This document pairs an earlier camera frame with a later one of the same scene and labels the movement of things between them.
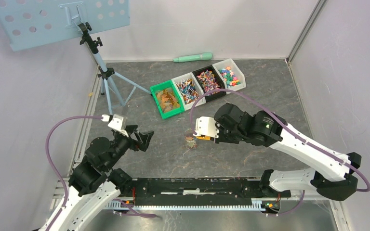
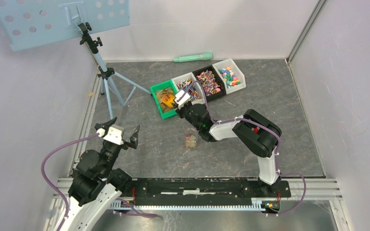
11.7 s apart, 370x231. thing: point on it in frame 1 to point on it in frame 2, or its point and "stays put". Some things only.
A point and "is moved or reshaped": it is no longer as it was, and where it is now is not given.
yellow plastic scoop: (205, 137) is moved or reshaped
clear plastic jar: (190, 139) stays put
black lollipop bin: (208, 80) stays put
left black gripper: (135, 145) to (134, 139)
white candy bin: (231, 76) stays put
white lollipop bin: (189, 90) stays put
